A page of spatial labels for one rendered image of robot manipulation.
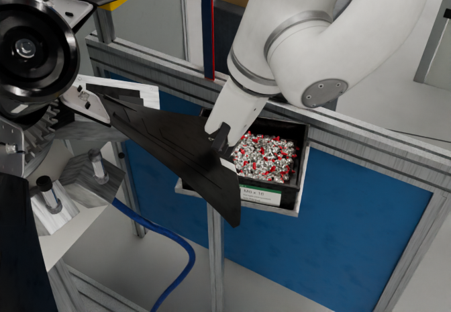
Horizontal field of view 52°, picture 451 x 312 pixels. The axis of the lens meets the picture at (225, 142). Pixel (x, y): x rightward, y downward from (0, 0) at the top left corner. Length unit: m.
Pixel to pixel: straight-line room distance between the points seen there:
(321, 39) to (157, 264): 1.40
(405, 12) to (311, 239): 0.92
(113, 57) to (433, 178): 0.76
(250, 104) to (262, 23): 0.11
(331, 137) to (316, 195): 0.22
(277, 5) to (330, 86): 0.10
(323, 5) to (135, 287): 1.38
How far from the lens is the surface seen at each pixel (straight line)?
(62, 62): 0.55
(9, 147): 0.56
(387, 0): 0.43
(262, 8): 0.49
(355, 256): 1.27
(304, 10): 0.47
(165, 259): 1.75
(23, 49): 0.53
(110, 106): 0.63
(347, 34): 0.43
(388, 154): 0.96
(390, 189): 1.05
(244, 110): 0.57
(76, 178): 0.75
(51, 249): 0.81
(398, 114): 2.38
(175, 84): 1.10
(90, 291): 1.65
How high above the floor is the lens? 1.50
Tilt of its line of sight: 46 degrees down
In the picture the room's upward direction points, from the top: straight up
